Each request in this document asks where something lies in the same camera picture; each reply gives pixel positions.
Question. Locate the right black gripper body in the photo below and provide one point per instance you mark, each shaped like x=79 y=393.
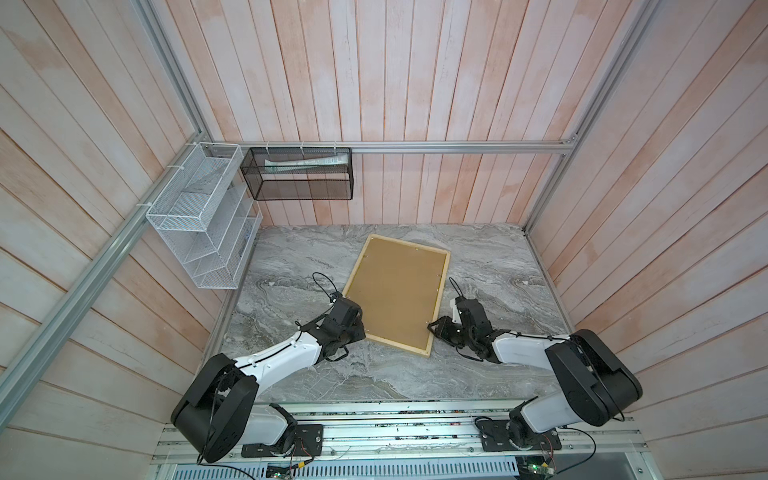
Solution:
x=454 y=333

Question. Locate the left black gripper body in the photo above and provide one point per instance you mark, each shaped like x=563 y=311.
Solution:
x=352 y=334

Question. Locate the brown backing board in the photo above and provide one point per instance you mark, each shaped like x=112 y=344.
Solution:
x=396 y=288

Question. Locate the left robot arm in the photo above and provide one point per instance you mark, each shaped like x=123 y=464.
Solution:
x=218 y=410

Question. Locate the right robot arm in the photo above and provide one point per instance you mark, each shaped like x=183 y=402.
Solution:
x=594 y=386

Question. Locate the paper in black basket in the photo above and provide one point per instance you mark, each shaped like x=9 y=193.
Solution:
x=287 y=163

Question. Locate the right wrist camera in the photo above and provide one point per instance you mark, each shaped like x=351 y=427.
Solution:
x=456 y=317

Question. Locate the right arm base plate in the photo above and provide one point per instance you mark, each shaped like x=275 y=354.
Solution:
x=509 y=435

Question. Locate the aluminium rail platform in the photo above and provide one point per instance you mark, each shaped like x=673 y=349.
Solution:
x=420 y=440

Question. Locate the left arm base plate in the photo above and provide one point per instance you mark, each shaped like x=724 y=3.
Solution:
x=302 y=440

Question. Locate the black wire mesh basket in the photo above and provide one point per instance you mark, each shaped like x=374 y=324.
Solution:
x=295 y=186

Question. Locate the white wire mesh shelf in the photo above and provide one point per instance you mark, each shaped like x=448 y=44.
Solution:
x=205 y=217

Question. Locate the aluminium frame profile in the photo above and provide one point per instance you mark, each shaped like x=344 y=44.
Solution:
x=39 y=352

